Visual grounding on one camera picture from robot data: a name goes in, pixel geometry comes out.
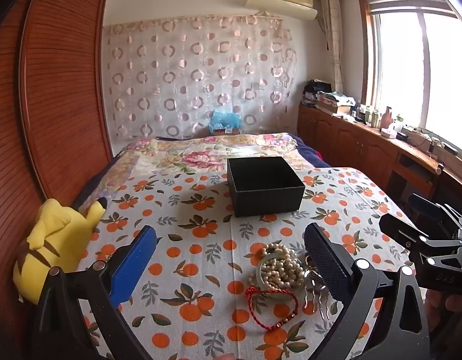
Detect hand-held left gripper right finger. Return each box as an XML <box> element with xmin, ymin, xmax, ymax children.
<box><xmin>304</xmin><ymin>223</ymin><xmax>431</xmax><ymax>360</ymax></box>

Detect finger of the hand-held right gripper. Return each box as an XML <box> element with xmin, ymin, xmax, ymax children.
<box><xmin>380</xmin><ymin>213</ymin><xmax>462</xmax><ymax>258</ymax></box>
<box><xmin>409</xmin><ymin>194</ymin><xmax>462</xmax><ymax>234</ymax></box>

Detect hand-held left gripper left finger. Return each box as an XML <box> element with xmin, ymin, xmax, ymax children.
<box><xmin>31</xmin><ymin>226</ymin><xmax>157</xmax><ymax>360</ymax></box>

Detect engraved metal cuff bracelet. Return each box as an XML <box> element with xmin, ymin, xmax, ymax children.
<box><xmin>304</xmin><ymin>255</ymin><xmax>323</xmax><ymax>282</ymax></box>

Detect silver hair comb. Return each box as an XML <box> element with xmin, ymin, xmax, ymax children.
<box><xmin>304</xmin><ymin>279</ymin><xmax>332</xmax><ymax>321</ymax></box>

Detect pearl bead necklace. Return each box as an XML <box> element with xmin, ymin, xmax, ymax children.
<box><xmin>248</xmin><ymin>243</ymin><xmax>304</xmax><ymax>291</ymax></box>

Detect pale green jade bangle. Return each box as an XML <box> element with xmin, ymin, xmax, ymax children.
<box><xmin>255</xmin><ymin>253</ymin><xmax>303</xmax><ymax>301</ymax></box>

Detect red string bracelet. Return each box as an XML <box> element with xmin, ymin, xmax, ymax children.
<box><xmin>245</xmin><ymin>287</ymin><xmax>300</xmax><ymax>331</ymax></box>

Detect black cardboard box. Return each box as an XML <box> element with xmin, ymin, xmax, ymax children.
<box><xmin>227</xmin><ymin>156</ymin><xmax>305</xmax><ymax>218</ymax></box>

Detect person's right hand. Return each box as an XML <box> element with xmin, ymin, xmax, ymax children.
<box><xmin>428</xmin><ymin>290</ymin><xmax>462</xmax><ymax>346</ymax></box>

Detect orange fruit print tablecloth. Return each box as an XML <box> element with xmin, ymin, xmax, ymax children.
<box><xmin>77</xmin><ymin>167</ymin><xmax>417</xmax><ymax>360</ymax></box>

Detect yellow plush toy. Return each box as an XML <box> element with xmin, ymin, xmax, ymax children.
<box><xmin>13</xmin><ymin>197</ymin><xmax>108</xmax><ymax>305</ymax></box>

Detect wooden low cabinet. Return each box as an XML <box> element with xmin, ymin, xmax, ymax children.
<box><xmin>296</xmin><ymin>103</ymin><xmax>462</xmax><ymax>211</ymax></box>

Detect dark blue bed sheet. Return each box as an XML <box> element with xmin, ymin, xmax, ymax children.
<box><xmin>293</xmin><ymin>137</ymin><xmax>331</xmax><ymax>168</ymax></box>

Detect floral quilt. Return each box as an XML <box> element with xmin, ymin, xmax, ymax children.
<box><xmin>113</xmin><ymin>133</ymin><xmax>331</xmax><ymax>196</ymax></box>

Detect window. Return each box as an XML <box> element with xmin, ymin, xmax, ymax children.
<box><xmin>358</xmin><ymin>0</ymin><xmax>462</xmax><ymax>166</ymax></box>

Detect blue bubble wrap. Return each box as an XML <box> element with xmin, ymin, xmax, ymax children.
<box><xmin>208</xmin><ymin>109</ymin><xmax>242</xmax><ymax>131</ymax></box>

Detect beige window curtain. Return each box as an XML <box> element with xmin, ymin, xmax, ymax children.
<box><xmin>320</xmin><ymin>0</ymin><xmax>346</xmax><ymax>94</ymax></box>

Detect wooden slatted wardrobe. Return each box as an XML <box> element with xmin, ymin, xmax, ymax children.
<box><xmin>0</xmin><ymin>0</ymin><xmax>114</xmax><ymax>211</ymax></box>

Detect sheer circle pattern curtain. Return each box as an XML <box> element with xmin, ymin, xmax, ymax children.
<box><xmin>102</xmin><ymin>14</ymin><xmax>299</xmax><ymax>140</ymax></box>

